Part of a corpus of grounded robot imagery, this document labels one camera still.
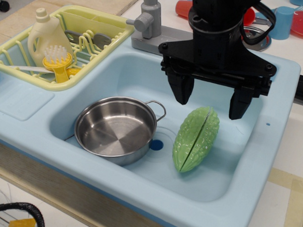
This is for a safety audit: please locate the grey toy faucet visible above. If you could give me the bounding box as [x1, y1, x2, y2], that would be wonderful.
[126, 0, 193, 55]

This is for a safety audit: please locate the blue plastic cup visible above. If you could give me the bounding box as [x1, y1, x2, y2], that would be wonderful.
[269, 6, 295, 40]

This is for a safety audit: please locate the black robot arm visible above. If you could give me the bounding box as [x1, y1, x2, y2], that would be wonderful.
[159, 0, 277, 119]

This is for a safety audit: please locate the grey toy utensil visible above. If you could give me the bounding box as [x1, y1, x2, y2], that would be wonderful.
[65, 30, 111, 49]

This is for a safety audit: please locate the wooden sink base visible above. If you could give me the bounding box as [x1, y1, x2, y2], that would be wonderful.
[0, 143, 164, 227]

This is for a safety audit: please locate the yellow dish rack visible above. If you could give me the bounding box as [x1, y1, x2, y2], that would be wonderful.
[0, 5, 134, 91]

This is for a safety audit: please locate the green toy squash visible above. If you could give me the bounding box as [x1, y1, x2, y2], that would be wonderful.
[172, 107, 220, 173]

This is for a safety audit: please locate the blue sink drain plug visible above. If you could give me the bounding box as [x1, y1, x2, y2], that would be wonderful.
[150, 139, 164, 151]

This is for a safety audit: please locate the black caster wheel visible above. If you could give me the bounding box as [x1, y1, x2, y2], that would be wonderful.
[0, 0, 10, 12]

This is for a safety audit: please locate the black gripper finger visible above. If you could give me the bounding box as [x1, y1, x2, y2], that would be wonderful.
[167, 73, 194, 105]
[229, 86, 253, 119]

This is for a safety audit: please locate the silver metal lid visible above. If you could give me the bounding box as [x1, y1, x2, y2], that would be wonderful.
[241, 24, 272, 53]

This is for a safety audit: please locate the yellow dish brush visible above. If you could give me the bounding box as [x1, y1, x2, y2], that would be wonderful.
[43, 45, 81, 83]

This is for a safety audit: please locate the red plastic cup behind arm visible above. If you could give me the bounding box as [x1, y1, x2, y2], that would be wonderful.
[243, 8, 256, 26]

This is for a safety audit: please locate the red plastic bowl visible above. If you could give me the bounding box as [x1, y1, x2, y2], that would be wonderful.
[291, 10, 303, 39]

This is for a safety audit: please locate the red plastic cup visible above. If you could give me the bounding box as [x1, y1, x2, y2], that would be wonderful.
[175, 0, 193, 19]

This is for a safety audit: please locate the black sleeved cable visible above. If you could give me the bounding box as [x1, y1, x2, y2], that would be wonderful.
[0, 201, 44, 227]

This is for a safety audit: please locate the cream toy detergent bottle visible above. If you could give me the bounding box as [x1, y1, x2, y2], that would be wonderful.
[27, 8, 73, 67]

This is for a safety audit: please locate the stainless steel pot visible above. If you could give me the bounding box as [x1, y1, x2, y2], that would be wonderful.
[74, 97, 167, 166]

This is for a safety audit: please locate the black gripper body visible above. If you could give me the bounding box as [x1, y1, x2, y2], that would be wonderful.
[158, 40, 277, 97]

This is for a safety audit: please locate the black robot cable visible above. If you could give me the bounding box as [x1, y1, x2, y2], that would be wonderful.
[240, 0, 278, 46]

